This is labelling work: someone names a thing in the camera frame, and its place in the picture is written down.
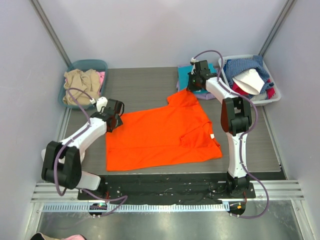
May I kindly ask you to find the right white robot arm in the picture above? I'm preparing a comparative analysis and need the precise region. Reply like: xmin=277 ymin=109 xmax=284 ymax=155
xmin=187 ymin=58 xmax=252 ymax=198

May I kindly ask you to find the pink cloth at bottom edge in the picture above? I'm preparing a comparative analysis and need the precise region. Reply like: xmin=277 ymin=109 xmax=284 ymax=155
xmin=29 ymin=232 xmax=87 ymax=240

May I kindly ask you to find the red garment in basket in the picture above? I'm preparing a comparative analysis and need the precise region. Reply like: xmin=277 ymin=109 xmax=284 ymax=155
xmin=231 ymin=83 xmax=276 ymax=101

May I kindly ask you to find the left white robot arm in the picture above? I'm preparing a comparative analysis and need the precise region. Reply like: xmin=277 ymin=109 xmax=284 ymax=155
xmin=41 ymin=97 xmax=125 ymax=200

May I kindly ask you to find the purple cable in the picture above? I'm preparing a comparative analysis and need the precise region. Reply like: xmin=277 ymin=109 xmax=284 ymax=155
xmin=191 ymin=49 xmax=270 ymax=220
xmin=53 ymin=87 xmax=129 ymax=218

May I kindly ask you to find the white slotted cable duct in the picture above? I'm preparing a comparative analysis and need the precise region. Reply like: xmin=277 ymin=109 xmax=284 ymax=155
xmin=42 ymin=202 xmax=230 ymax=213

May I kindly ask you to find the orange t shirt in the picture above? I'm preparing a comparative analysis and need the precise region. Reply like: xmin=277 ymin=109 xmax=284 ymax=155
xmin=105 ymin=89 xmax=223 ymax=172

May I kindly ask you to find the pink garment in basket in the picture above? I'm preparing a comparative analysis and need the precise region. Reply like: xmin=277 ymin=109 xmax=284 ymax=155
xmin=97 ymin=71 xmax=106 ymax=95

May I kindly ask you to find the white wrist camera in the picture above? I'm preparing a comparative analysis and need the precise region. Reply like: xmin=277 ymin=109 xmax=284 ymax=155
xmin=190 ymin=57 xmax=197 ymax=75
xmin=90 ymin=96 xmax=108 ymax=112

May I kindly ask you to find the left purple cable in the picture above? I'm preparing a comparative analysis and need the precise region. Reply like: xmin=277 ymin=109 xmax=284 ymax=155
xmin=53 ymin=87 xmax=129 ymax=218

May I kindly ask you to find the white garment in basket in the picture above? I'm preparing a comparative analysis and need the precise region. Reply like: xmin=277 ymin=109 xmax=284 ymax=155
xmin=232 ymin=68 xmax=265 ymax=95

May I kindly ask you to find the white plastic basket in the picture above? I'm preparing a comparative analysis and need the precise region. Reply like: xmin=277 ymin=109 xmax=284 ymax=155
xmin=218 ymin=54 xmax=281 ymax=106

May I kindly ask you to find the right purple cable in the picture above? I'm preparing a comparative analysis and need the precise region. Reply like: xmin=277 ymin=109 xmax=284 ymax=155
xmin=191 ymin=49 xmax=270 ymax=220

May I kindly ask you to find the beige crumpled shirt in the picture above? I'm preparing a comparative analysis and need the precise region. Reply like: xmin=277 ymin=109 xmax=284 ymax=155
xmin=62 ymin=69 xmax=100 ymax=106

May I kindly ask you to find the folded teal t shirt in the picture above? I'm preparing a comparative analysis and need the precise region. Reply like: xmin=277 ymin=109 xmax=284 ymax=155
xmin=177 ymin=64 xmax=216 ymax=88

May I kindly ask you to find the white mesh bag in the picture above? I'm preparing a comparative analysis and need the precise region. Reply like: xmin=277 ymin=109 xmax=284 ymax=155
xmin=41 ymin=149 xmax=85 ymax=164

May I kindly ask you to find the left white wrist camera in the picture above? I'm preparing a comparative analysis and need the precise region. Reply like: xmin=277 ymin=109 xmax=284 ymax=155
xmin=90 ymin=96 xmax=108 ymax=112

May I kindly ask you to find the blue checkered garment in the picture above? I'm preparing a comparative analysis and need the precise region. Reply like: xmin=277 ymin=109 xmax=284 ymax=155
xmin=224 ymin=55 xmax=274 ymax=94

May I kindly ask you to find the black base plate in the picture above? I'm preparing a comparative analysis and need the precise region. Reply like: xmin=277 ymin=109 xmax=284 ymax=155
xmin=92 ymin=173 xmax=256 ymax=206

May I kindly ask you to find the folded lavender t shirt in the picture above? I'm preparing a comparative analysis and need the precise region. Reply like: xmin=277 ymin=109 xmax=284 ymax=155
xmin=176 ymin=66 xmax=216 ymax=100

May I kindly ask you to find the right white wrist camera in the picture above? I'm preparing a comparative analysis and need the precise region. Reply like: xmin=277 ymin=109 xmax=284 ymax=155
xmin=190 ymin=57 xmax=197 ymax=75

